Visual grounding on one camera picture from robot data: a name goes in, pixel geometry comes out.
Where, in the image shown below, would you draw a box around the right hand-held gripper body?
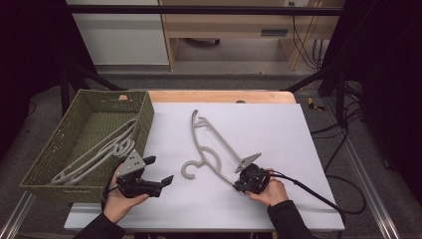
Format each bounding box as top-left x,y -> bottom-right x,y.
234,151 -> 272,195

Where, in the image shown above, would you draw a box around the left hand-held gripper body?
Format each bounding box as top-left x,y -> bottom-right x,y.
115,148 -> 163,199

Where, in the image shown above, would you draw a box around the grey plastic clothes hanger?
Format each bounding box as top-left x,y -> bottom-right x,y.
180,109 -> 247,187
59,132 -> 137,186
49,116 -> 139,185

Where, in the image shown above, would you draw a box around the green woven basket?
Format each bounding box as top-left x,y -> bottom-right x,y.
19,89 -> 155,204

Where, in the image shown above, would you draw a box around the person's right hand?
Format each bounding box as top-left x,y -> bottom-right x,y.
246,168 -> 290,208

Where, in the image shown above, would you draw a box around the person's left hand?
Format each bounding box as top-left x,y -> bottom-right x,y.
103,163 -> 151,224

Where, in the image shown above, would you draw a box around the white board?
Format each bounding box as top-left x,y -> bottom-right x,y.
64,102 -> 346,232

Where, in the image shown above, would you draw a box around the yellow and black tool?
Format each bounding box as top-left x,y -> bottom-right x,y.
307,97 -> 326,113

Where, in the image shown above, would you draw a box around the black metal stand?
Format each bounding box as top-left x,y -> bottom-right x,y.
283,64 -> 348,127
60,63 -> 127,116

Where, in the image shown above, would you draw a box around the white cabinet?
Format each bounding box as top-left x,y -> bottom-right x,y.
65,0 -> 170,66

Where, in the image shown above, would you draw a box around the black curtain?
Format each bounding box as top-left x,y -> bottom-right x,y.
0,0 -> 98,160
317,0 -> 422,200

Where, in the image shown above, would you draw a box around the wooden cabinet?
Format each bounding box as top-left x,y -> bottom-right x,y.
158,0 -> 346,72

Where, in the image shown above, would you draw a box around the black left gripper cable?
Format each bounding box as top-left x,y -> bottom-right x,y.
101,180 -> 120,203

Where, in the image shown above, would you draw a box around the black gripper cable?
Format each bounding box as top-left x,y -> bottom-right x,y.
265,169 -> 367,239
101,180 -> 120,203

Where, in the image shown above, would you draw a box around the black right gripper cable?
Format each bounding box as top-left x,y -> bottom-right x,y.
265,169 -> 367,239

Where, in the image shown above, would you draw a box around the black floor cables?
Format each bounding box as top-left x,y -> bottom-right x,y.
311,83 -> 366,173

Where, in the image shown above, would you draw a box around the aluminium rail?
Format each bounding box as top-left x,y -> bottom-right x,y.
0,191 -> 36,239
322,99 -> 403,239

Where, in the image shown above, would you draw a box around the black cables under desk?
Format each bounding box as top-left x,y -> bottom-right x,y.
291,14 -> 324,71

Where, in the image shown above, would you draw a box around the black frame bar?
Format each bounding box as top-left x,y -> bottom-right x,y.
63,4 -> 344,16

